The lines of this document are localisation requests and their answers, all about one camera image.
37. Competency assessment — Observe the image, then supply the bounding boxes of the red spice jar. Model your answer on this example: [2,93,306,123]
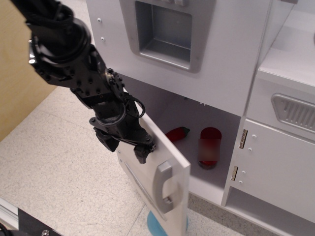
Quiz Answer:
[198,127,222,170]

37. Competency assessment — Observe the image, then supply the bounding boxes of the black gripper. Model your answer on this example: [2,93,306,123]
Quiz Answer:
[90,104,156,164]

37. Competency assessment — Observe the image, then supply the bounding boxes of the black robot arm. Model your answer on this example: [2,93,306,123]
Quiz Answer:
[14,0,155,164]

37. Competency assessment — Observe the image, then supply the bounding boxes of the grey ice dispenser recess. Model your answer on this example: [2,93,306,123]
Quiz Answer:
[120,0,216,73]

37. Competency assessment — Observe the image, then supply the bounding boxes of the aluminium rail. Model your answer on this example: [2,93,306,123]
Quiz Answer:
[0,198,19,230]

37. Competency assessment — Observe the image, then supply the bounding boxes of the white right cabinet door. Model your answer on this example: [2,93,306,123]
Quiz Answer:
[230,119,315,222]

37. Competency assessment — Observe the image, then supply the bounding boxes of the white toy kitchen cabinet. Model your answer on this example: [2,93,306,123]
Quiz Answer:
[87,0,315,236]

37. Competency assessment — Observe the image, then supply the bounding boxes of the grey oven vent panel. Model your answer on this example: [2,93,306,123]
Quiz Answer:
[271,93,315,133]

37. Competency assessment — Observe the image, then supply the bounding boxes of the wooden board panel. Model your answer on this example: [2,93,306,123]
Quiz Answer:
[0,0,56,140]

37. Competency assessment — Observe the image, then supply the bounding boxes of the black mounting plate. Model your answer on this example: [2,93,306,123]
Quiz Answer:
[18,209,62,236]

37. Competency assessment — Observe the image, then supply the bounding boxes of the red toy chili pepper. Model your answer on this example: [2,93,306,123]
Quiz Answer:
[165,126,190,143]

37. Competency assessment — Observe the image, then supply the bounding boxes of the blue plate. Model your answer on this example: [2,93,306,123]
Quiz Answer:
[147,211,189,236]

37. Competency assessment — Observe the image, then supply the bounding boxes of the white low fridge door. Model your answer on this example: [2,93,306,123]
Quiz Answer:
[117,92,190,221]

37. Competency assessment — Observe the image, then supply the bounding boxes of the grey fridge door handle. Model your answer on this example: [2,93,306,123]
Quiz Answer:
[152,160,173,214]

